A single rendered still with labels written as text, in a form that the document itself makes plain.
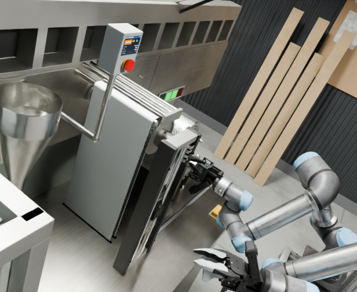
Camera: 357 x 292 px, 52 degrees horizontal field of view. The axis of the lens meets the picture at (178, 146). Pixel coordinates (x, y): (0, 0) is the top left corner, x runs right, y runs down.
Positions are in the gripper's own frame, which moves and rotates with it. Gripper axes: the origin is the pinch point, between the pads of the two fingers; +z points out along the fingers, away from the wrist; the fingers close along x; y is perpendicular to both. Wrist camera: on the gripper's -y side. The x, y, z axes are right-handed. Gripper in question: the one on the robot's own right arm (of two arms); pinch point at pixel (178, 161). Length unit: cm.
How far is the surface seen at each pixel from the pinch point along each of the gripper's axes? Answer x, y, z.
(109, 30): 64, 61, 3
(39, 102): 72, 40, 12
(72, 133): 35.2, 7.4, 30.7
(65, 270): 62, -19, -1
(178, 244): 20.8, -18.8, -21.1
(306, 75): -242, 4, 1
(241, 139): -222, -81, 24
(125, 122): 41, 29, 6
